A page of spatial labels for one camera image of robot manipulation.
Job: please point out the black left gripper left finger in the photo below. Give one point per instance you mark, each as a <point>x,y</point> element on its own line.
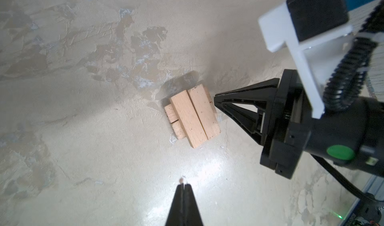
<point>176,214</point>

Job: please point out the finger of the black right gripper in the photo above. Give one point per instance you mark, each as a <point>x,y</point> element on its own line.
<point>263,91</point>
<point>255,124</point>

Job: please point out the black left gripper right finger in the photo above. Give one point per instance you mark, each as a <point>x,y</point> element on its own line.
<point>191,214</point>

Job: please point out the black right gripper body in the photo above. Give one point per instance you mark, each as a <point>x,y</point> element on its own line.
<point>290,131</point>

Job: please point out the plain wood block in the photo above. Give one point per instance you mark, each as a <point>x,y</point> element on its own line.
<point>204,108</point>
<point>189,119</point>
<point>172,115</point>

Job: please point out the engraved wood block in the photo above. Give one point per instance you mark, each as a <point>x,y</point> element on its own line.
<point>179,132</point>

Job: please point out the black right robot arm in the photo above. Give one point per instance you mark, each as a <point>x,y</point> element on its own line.
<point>353,138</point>

